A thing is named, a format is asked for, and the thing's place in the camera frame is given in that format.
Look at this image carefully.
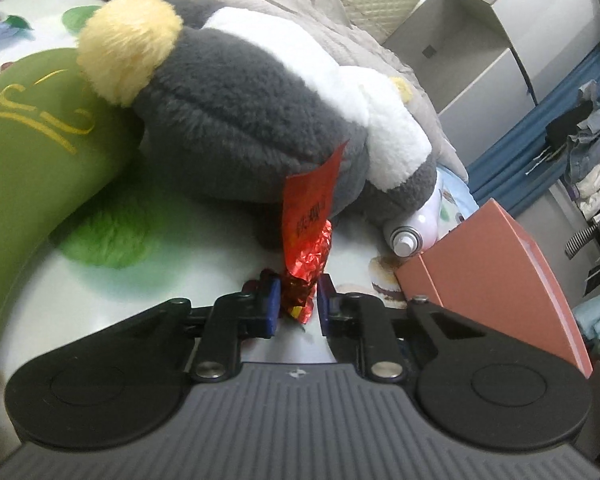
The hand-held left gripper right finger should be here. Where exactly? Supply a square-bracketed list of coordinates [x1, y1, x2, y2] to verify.
[317, 275, 487, 384]

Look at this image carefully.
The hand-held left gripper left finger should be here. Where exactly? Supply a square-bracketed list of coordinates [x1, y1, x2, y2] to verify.
[130, 275, 282, 384]

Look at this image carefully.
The red foil packet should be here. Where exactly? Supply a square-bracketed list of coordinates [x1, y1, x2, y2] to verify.
[279, 141, 350, 325]

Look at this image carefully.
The pink cardboard box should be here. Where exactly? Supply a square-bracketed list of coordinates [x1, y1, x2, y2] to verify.
[395, 198, 595, 380]

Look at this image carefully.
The fruit print bed sheet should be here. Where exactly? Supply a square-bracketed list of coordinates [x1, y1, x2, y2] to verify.
[0, 0, 481, 367]

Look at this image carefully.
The white spray bottle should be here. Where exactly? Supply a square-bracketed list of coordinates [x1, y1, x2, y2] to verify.
[389, 192, 441, 259]

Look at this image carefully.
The grey and white penguin plush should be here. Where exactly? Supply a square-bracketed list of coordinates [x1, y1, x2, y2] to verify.
[76, 0, 439, 252]

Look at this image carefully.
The blue curtain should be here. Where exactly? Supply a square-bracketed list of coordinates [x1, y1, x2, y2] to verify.
[467, 42, 600, 217]

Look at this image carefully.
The grey duvet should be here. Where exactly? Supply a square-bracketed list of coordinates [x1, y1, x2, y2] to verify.
[42, 0, 469, 181]

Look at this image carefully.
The light blue cloth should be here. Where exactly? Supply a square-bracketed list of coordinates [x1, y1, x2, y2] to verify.
[572, 287, 600, 347]

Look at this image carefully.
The long green plush toy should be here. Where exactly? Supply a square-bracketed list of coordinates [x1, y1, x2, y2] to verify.
[0, 47, 142, 361]

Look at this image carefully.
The white wardrobe cabinet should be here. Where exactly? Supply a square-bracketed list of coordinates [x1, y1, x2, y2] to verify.
[380, 0, 600, 127]

